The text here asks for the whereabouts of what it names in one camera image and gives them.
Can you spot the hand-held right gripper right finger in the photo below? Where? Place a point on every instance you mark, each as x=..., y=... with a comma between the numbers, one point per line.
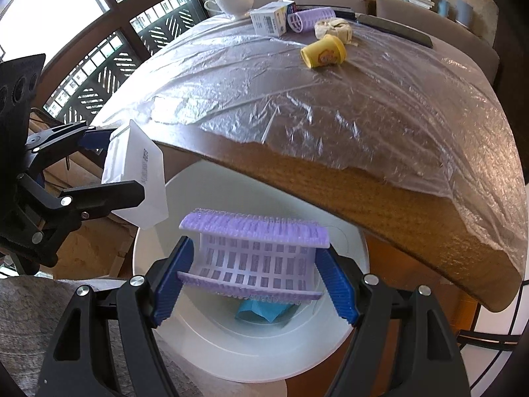
x=337, y=285

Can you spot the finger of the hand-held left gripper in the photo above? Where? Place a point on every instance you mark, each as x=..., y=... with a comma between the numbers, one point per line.
x=107, y=196
x=89, y=139

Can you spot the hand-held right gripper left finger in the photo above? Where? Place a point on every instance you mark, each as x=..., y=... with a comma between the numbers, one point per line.
x=173, y=281

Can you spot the purple mesh hair roller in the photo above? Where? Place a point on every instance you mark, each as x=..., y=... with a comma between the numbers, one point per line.
x=314, y=17
x=248, y=256

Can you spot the white round trash bin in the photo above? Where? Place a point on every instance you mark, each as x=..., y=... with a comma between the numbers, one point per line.
x=231, y=347

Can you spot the blue crumpled wrapper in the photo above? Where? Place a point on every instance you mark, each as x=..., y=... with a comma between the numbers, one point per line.
x=256, y=312

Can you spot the grey rug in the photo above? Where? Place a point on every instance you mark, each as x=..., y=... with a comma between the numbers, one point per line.
x=24, y=318

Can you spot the clear plastic table cover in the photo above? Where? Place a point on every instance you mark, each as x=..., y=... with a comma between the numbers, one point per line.
x=330, y=111

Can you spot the white panel sliding door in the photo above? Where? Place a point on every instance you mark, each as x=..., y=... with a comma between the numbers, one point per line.
x=496, y=359

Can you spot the white cup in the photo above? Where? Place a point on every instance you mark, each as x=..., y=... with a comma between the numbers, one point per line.
x=233, y=2

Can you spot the white carton with red label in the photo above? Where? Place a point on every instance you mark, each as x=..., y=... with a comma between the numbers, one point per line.
x=268, y=20

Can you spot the yellow lidded jar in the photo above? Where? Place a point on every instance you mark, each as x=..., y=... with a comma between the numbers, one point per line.
x=322, y=51

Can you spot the beige crumpled cloth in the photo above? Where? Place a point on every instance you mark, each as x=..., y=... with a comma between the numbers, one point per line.
x=334, y=29

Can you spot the large black tablet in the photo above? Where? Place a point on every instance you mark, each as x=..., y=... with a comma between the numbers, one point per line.
x=392, y=29

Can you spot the blue cylinder canister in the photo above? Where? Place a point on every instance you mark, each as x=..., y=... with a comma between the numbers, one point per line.
x=444, y=7

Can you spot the grey cylinder speaker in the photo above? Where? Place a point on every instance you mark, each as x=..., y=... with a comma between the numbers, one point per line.
x=464, y=12

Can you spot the window with dark frame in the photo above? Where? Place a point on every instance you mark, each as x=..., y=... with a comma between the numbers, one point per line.
x=82, y=29

